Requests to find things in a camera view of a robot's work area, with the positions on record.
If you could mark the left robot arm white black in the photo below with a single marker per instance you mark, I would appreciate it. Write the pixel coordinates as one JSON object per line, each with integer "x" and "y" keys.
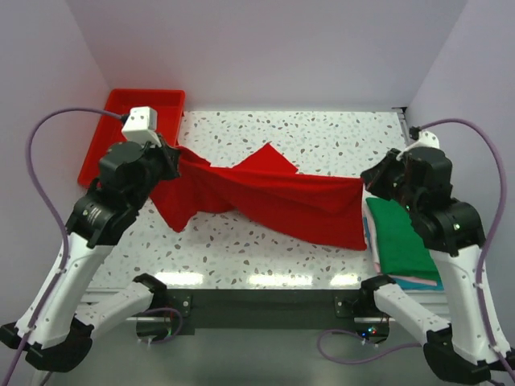
{"x": 68, "y": 281}

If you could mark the red t-shirt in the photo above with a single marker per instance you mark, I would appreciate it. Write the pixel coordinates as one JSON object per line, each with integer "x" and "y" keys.
{"x": 269, "y": 190}

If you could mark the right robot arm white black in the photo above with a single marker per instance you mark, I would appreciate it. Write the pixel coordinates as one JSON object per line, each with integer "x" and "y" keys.
{"x": 469, "y": 346}

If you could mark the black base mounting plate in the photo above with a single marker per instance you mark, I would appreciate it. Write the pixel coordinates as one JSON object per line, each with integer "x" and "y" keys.
{"x": 263, "y": 309}

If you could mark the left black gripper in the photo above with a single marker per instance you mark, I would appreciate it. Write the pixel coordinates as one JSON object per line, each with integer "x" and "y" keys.
{"x": 171, "y": 155}

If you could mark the aluminium frame rail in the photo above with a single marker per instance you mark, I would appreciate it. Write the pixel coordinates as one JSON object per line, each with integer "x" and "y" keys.
{"x": 65, "y": 332}

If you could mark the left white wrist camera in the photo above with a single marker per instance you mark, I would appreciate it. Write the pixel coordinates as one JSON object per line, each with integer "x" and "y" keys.
{"x": 141, "y": 126}

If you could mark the folded green t-shirt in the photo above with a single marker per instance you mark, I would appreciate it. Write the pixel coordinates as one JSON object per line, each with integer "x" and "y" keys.
{"x": 401, "y": 249}

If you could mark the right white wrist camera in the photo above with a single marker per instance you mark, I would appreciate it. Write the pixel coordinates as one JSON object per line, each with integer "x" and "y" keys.
{"x": 421, "y": 138}

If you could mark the folded teal t-shirt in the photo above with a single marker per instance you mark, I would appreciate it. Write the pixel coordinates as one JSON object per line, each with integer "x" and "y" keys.
{"x": 407, "y": 283}

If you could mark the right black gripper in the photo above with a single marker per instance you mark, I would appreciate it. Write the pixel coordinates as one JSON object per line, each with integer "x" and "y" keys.
{"x": 372, "y": 176}

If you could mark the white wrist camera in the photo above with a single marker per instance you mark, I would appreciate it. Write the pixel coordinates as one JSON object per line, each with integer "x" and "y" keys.
{"x": 141, "y": 126}
{"x": 421, "y": 138}

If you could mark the red plastic bin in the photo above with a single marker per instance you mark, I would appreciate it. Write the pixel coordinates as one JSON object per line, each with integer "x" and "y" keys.
{"x": 169, "y": 105}

